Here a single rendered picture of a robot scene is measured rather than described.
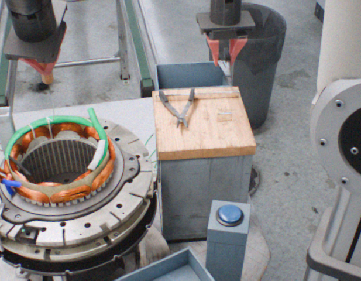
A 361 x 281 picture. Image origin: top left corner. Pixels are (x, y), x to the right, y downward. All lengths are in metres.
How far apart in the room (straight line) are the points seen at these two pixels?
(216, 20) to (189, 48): 2.41
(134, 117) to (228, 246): 0.70
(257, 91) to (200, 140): 1.57
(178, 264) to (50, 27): 0.42
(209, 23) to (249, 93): 1.61
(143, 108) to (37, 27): 0.92
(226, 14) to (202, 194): 0.38
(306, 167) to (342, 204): 1.94
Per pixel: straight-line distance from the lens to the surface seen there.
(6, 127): 0.97
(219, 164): 1.06
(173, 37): 3.51
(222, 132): 1.06
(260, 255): 1.21
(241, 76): 2.52
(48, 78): 0.83
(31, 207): 0.89
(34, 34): 0.71
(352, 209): 0.66
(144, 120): 1.54
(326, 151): 0.52
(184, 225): 1.18
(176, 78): 1.28
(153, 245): 1.19
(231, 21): 0.98
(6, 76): 1.86
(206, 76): 1.29
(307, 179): 2.53
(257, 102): 2.63
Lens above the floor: 1.74
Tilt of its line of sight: 41 degrees down
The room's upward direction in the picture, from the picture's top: straight up
